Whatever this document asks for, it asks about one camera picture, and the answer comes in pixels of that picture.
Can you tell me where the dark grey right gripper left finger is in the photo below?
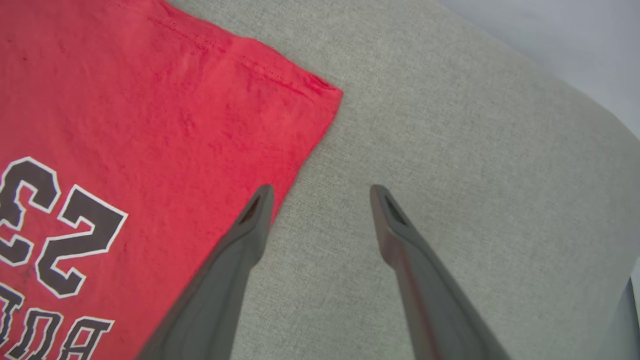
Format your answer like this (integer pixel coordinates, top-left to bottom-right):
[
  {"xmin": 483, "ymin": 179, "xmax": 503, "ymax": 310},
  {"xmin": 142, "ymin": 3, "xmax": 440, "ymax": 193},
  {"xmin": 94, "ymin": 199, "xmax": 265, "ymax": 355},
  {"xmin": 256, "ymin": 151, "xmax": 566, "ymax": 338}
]
[{"xmin": 136, "ymin": 184, "xmax": 276, "ymax": 360}]

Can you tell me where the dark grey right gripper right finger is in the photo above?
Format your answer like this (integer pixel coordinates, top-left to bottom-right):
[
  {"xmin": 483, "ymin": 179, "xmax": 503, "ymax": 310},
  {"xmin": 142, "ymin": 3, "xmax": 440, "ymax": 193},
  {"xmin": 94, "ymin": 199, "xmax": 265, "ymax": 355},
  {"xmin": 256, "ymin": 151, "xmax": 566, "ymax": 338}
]
[{"xmin": 370, "ymin": 184, "xmax": 512, "ymax": 360}]

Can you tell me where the red and white basketball jersey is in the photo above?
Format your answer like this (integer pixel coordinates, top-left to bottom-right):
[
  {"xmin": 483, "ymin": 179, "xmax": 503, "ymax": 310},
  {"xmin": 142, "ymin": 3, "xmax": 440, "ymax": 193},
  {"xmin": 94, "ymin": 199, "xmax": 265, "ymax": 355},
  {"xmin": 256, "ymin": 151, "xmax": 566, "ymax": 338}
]
[{"xmin": 0, "ymin": 0, "xmax": 344, "ymax": 360}]

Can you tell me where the grey fabric sofa cushion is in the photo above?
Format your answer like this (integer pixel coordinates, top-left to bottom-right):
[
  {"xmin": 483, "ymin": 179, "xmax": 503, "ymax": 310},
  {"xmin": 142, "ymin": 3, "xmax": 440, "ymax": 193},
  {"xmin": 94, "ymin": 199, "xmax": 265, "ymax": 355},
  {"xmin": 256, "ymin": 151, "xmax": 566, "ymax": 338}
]
[{"xmin": 167, "ymin": 0, "xmax": 640, "ymax": 360}]

